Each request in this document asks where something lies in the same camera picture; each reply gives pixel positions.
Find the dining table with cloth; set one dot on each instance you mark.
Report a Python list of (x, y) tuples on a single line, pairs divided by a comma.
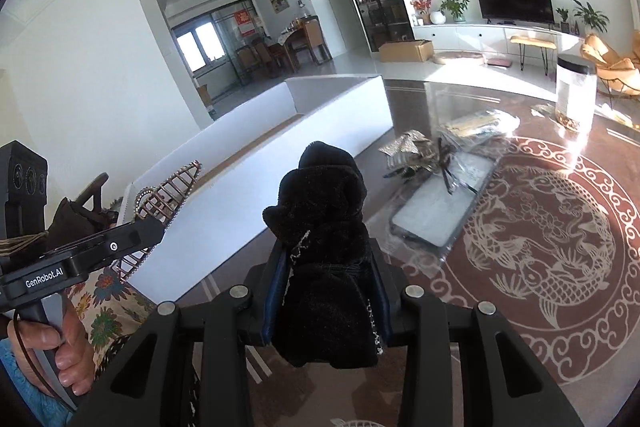
[(287, 38)]

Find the small potted plant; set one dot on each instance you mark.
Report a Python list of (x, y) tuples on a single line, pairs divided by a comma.
[(563, 14)]

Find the dark brown chair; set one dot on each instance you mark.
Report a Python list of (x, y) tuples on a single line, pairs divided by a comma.
[(80, 222)]

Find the white television cabinet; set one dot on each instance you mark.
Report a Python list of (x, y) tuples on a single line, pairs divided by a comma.
[(460, 37)]

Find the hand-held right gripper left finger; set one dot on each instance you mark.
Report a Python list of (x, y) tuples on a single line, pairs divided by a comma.
[(267, 317)]

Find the pink floor mat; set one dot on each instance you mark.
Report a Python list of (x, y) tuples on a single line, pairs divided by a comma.
[(500, 63)]

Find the round white vase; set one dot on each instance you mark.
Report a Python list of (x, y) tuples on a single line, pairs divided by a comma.
[(438, 18)]

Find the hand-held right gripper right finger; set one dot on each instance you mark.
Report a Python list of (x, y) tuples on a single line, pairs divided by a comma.
[(392, 322)]

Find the black furry pouch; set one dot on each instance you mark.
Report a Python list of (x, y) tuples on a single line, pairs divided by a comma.
[(325, 257)]

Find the round floor cushion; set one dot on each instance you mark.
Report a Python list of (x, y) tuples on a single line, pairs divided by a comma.
[(457, 58)]

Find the wooden bench with hairpin legs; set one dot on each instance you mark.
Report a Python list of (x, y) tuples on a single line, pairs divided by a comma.
[(532, 41)]

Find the clear plastic jar black lid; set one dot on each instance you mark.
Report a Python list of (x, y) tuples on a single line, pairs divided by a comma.
[(575, 92)]

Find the wooden dining chair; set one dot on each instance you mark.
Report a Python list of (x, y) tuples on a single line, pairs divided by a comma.
[(265, 52), (316, 37), (246, 59)]

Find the open brown cardboard box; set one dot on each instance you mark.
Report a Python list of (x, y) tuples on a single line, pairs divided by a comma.
[(405, 51)]

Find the large white cardboard box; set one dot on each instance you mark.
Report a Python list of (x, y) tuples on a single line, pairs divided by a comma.
[(240, 207)]

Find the person's left hand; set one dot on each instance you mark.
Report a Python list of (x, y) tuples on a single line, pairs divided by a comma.
[(80, 357)]

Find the balcony window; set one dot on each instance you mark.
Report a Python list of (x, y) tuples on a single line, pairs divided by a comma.
[(200, 47)]

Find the red door poster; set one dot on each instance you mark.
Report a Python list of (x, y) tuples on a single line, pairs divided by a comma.
[(244, 24)]

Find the silver rhinestone bow clip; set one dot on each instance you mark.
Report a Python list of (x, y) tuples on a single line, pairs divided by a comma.
[(407, 144)]

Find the floral printed cloth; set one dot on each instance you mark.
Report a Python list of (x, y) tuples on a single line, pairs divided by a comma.
[(110, 307)]

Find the phone case in clear package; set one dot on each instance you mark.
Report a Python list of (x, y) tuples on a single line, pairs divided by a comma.
[(435, 212)]

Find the red flowers in vase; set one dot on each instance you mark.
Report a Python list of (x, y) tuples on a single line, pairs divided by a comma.
[(421, 2)]

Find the large leafy potted plant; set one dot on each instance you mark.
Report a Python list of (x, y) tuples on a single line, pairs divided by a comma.
[(590, 14)]

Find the bushy green potted plant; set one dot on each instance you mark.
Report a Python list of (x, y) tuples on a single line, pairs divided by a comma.
[(454, 4)]

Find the orange lounge chair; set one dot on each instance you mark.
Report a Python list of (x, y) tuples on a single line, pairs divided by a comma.
[(610, 57)]

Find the small cardboard box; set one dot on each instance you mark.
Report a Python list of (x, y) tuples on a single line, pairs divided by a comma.
[(205, 99)]

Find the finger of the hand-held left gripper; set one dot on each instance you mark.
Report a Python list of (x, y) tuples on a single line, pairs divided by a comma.
[(130, 239)]

